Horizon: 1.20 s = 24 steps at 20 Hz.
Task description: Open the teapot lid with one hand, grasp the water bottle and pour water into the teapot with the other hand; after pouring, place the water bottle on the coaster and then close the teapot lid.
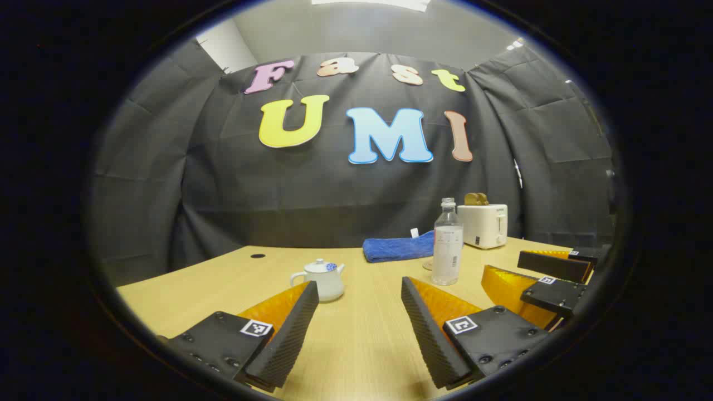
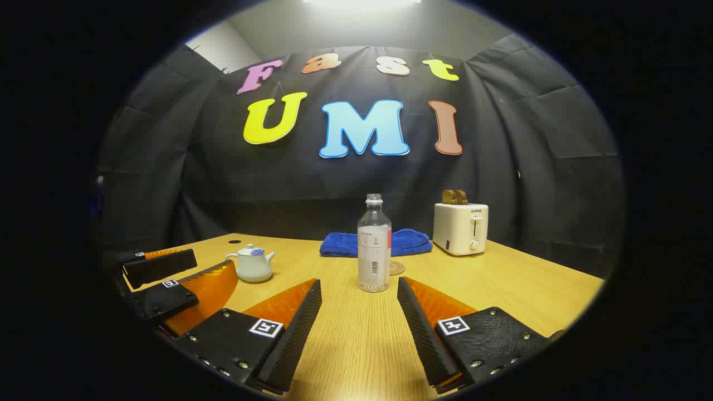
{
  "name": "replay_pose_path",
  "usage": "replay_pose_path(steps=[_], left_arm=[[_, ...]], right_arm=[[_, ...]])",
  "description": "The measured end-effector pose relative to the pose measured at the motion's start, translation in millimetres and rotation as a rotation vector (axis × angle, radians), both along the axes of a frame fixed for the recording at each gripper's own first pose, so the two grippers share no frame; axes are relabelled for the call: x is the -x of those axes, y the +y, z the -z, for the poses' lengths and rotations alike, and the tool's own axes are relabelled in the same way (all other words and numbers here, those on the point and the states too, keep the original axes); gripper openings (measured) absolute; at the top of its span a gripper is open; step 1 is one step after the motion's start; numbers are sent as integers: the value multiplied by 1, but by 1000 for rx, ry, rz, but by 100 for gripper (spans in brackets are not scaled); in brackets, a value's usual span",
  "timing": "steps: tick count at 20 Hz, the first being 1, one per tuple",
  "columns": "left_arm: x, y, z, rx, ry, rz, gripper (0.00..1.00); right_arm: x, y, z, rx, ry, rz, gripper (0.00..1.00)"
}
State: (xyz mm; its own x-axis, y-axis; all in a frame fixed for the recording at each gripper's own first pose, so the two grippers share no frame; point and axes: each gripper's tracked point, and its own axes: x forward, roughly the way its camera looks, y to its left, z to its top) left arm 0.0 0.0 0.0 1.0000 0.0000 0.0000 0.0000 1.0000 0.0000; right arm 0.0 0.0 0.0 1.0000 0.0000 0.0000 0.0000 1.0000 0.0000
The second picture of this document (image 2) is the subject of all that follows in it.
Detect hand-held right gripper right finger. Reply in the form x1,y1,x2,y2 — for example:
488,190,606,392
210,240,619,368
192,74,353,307
397,276,558,395

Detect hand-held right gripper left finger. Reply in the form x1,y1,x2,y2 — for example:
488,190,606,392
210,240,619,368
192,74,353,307
162,278,324,396

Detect clear plastic water bottle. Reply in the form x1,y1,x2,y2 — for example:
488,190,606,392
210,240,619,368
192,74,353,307
357,193,392,294

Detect blue folded towel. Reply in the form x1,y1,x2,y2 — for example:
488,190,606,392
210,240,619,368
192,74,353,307
319,228,433,258

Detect white toaster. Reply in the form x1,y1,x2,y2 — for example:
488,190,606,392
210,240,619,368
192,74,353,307
433,202,490,257

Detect black backdrop cloth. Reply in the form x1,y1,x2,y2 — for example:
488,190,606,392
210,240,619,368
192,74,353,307
95,36,624,279

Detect ceiling light strip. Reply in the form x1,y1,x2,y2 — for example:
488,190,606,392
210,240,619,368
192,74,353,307
304,0,422,9

